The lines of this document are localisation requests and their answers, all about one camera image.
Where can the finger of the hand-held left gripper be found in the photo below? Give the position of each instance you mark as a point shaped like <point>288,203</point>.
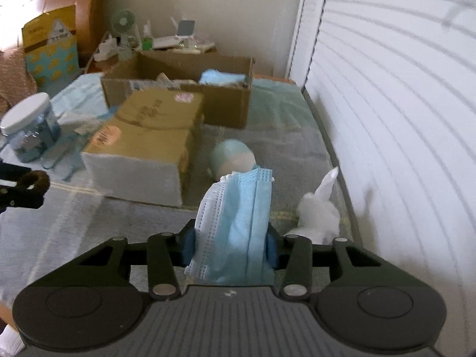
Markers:
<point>11,168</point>
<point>22,199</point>

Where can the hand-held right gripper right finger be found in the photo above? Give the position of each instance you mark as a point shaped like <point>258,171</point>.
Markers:
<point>271,249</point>

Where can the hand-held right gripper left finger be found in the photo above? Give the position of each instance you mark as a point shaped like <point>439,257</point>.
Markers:
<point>187,247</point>

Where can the blue face mask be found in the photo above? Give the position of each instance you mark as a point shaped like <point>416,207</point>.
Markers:
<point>219,77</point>
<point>234,230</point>

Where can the cardboard box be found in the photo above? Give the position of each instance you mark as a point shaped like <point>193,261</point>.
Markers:
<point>227,104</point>

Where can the clear jar with white lid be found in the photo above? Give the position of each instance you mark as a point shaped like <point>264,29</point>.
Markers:
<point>26,134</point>

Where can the white plush toy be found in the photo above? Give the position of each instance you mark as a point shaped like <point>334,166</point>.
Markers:
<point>316,212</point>

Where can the clear plastic wrapper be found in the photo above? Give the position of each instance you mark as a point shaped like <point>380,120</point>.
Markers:
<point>81,122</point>

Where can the floral brown cloth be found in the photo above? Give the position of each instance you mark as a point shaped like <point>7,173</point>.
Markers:
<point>15,78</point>

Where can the light blue towel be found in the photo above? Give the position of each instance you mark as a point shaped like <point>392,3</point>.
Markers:
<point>74,93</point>

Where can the teal and white sock ball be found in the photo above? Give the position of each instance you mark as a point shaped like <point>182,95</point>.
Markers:
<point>234,156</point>

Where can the yellow bag with duck print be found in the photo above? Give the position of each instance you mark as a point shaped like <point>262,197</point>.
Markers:
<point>48,67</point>

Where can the brown paper tissue pack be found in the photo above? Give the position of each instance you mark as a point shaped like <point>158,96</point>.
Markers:
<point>141,145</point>

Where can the wooden nightstand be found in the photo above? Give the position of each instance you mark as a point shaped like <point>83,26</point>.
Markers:
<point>101,67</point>

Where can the teal towel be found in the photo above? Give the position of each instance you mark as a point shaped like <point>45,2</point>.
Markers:
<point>275,104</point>

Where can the white power strip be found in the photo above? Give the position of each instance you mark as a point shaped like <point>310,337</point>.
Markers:
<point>106,50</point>

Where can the wooden headboard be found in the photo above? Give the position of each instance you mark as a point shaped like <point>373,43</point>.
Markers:
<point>91,26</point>

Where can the small white desk fan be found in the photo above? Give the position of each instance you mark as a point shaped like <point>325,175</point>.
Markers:
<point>122,20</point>

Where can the green spray bottle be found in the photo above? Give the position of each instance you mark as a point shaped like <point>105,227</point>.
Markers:
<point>147,42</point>

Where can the white louvered doors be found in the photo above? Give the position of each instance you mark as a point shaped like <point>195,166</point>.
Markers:
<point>390,100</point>

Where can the white router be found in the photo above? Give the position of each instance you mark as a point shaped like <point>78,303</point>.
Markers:
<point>165,41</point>

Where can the small white screen device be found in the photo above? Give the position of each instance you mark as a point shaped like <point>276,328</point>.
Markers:
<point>186,28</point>

